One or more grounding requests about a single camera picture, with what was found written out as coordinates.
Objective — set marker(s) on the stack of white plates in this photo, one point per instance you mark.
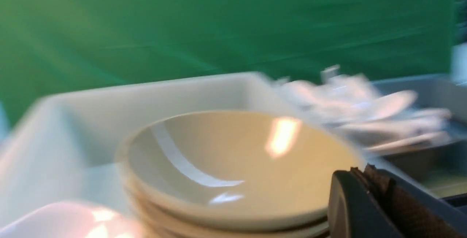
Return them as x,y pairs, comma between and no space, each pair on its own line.
72,219

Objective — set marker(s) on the large white plastic tub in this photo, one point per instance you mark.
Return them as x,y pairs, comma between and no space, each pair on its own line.
63,148

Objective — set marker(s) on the pile of white spoons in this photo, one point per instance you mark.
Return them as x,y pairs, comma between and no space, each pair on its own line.
353,106

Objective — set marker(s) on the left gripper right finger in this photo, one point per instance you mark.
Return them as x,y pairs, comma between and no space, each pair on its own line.
414,216

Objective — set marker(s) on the grey spoon bin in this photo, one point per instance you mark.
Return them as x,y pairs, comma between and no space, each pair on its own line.
434,91

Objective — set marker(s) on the green backdrop cloth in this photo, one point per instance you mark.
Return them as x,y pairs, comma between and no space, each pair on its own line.
59,46

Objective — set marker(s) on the top beige bowl in stack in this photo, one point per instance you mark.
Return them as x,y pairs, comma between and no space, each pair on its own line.
236,170

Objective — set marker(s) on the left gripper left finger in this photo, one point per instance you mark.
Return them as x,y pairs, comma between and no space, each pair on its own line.
353,211

